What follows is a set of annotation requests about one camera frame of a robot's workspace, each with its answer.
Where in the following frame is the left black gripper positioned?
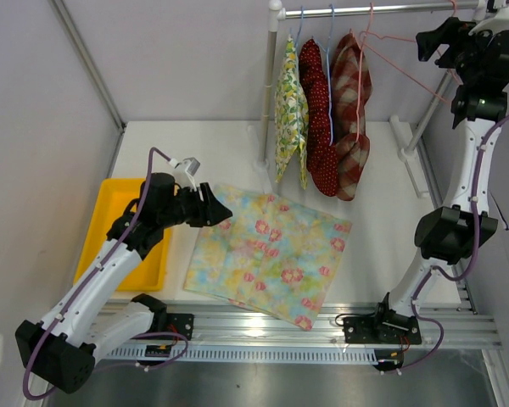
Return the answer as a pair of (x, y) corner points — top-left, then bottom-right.
(159, 183), (232, 229)

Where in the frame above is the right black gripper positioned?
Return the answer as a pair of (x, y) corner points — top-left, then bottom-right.
(417, 17), (504, 86)

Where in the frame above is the pink wire hanger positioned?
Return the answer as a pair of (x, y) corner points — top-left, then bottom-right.
(350, 2), (375, 145)
(360, 0), (461, 105)

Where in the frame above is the floral cloth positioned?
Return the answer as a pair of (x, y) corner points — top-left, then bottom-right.
(183, 185), (352, 331)

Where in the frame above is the red plaid skirt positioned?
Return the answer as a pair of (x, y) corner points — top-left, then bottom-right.
(331, 33), (372, 201)

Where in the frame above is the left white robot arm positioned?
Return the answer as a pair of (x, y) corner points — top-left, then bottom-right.
(14, 173), (232, 401)

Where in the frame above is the yellow plastic tray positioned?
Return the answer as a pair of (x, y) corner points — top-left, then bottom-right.
(73, 178), (172, 293)

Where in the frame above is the red polka dot garment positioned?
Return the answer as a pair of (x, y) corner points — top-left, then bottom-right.
(299, 39), (338, 197)

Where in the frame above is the yellow lemon print garment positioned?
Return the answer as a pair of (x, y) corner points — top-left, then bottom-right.
(274, 35), (309, 190)

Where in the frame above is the metal clothes rack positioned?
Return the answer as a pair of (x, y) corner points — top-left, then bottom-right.
(247, 1), (478, 198)

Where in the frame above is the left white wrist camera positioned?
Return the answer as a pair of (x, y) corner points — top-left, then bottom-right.
(168, 157), (200, 189)

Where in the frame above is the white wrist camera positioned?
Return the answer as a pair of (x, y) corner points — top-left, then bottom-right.
(468, 0), (509, 36)
(168, 157), (200, 189)

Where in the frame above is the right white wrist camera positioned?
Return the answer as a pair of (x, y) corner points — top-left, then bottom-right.
(468, 0), (509, 36)

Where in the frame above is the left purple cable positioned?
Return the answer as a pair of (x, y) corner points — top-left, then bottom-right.
(22, 147), (190, 402)

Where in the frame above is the purple cable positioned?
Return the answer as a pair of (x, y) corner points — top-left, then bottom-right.
(377, 0), (509, 376)
(22, 147), (190, 402)

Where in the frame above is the blue wire hanger right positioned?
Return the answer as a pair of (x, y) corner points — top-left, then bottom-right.
(311, 3), (335, 147)

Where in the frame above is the blue wire hanger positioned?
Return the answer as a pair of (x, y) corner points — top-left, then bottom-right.
(311, 3), (335, 147)
(294, 5), (305, 51)

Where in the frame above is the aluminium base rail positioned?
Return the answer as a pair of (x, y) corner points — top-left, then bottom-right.
(88, 301), (504, 349)

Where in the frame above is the blue wire hanger left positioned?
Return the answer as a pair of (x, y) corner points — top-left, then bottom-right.
(294, 5), (305, 51)

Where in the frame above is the perforated cable duct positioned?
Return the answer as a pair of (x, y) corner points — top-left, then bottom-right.
(106, 343), (378, 365)

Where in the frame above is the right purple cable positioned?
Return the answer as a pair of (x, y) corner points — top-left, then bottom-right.
(377, 0), (509, 376)

